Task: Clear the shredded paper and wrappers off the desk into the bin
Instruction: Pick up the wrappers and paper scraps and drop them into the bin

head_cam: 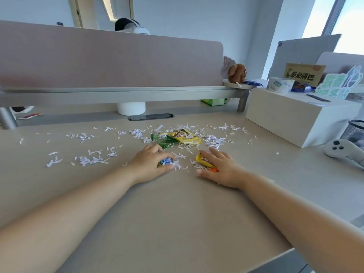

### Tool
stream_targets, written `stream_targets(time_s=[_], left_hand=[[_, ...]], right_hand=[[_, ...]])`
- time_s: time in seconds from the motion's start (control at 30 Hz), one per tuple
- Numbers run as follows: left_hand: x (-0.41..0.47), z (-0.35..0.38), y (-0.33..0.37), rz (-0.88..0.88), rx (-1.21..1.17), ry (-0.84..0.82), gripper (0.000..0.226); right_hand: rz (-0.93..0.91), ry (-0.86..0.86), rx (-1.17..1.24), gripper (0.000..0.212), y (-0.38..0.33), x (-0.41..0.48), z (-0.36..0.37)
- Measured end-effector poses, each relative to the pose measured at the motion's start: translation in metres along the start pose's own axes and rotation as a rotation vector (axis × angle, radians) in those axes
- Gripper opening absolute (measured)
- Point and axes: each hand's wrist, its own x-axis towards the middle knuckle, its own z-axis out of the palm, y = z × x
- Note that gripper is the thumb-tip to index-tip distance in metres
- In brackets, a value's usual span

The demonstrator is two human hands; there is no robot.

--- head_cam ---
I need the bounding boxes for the person's right hand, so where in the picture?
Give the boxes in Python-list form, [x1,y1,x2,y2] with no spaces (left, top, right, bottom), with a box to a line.
[196,147,248,190]

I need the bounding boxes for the person's left hand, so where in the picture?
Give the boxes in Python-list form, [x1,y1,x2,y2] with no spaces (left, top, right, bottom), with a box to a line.
[126,143,177,185]

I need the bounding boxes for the yellow orange snack wrapper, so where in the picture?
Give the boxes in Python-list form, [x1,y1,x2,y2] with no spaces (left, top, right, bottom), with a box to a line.
[195,153,218,173]

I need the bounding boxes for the green snack wrapper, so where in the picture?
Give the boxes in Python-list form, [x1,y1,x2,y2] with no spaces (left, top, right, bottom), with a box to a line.
[150,133,179,150]

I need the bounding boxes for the white paper shreds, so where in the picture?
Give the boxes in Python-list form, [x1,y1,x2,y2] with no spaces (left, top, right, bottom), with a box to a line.
[18,123,281,171]

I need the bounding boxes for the person's left forearm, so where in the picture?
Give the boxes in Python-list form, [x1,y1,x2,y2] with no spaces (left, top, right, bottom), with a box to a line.
[0,167,137,273]

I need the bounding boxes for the person's right forearm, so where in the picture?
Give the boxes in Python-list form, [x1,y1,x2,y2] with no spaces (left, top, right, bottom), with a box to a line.
[240,173,364,273]

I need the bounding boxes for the white round stand base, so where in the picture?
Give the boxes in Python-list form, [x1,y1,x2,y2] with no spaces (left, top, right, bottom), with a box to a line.
[117,101,146,116]

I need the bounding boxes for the green tissue box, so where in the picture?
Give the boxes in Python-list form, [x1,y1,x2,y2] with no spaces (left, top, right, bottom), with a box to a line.
[200,98,228,107]

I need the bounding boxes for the grey metal desk shelf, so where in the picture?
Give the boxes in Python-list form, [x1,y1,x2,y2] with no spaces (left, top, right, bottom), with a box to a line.
[0,80,255,130]

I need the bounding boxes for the white box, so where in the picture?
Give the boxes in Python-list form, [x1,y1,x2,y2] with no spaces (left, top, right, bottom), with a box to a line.
[245,88,362,149]

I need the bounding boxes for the brown teddy bear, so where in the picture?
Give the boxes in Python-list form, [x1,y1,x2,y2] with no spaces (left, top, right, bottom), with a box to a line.
[227,64,247,84]

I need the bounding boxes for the white tissue pack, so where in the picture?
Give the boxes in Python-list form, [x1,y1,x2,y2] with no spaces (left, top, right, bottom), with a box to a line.
[266,77,295,93]

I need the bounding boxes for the pink cloth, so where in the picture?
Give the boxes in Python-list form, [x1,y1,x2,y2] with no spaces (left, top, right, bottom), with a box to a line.
[223,56,237,80]

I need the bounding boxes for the pink desk partition panel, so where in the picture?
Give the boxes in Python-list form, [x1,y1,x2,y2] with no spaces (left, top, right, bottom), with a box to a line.
[0,20,224,88]

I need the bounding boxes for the dark blue snack packet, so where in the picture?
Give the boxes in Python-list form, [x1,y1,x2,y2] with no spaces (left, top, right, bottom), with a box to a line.
[290,81,317,93]

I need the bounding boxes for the white handheld controller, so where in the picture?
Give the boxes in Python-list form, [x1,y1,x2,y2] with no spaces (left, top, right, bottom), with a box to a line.
[324,139,364,169]

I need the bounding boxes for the black phone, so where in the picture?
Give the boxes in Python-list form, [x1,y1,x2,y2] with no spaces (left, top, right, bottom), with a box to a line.
[306,93,331,102]

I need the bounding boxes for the tan snack bag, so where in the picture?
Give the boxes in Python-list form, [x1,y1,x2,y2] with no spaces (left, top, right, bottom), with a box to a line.
[283,63,327,88]

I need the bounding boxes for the red white packet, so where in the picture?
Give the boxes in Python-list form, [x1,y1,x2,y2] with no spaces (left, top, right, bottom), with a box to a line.
[17,112,43,120]

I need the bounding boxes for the black mesh basket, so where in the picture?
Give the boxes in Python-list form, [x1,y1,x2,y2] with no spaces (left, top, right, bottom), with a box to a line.
[340,119,364,148]

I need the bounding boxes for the white headset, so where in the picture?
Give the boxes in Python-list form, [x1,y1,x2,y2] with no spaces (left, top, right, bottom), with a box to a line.
[121,22,151,35]

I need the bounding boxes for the green white cutout sign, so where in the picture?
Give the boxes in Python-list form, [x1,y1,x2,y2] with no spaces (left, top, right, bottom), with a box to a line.
[314,64,364,100]

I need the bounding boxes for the grey desk partition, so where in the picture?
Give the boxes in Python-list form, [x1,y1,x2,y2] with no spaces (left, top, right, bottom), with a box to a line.
[268,34,342,80]

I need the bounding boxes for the pale pink desk partition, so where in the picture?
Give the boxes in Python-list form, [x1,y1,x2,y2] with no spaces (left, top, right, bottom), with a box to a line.
[315,51,364,83]

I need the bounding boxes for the large glass window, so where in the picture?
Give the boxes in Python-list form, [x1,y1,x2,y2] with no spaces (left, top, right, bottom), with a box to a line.
[301,0,364,56]

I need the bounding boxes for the black cable grommet cover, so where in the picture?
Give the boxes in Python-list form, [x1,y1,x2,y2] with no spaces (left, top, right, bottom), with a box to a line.
[127,113,174,121]

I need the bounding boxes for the wooden door frame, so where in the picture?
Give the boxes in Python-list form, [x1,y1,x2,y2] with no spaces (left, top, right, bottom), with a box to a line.
[67,0,134,29]

